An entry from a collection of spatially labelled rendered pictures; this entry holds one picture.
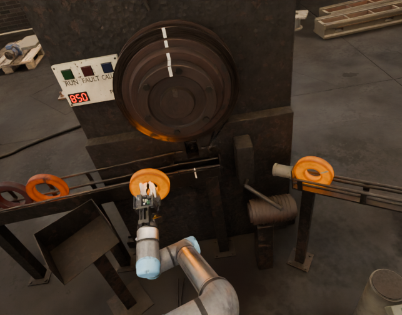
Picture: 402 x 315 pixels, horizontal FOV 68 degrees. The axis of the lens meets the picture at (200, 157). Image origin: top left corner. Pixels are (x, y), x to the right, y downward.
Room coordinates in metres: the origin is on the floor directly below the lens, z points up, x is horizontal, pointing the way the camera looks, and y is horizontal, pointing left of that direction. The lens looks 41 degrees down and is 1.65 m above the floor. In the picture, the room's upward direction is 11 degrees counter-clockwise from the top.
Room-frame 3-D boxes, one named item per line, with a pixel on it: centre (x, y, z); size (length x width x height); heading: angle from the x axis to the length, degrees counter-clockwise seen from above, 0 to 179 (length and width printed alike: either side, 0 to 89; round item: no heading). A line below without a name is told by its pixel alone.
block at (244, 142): (1.05, -0.20, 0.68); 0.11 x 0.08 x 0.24; 177
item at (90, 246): (0.80, 0.57, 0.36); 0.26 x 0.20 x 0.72; 122
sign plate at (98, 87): (1.18, 0.37, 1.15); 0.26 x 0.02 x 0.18; 87
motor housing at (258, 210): (0.90, -0.29, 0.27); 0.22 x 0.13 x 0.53; 87
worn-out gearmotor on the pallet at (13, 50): (5.10, 2.55, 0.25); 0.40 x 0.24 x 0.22; 177
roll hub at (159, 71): (0.95, 0.04, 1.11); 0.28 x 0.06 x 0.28; 87
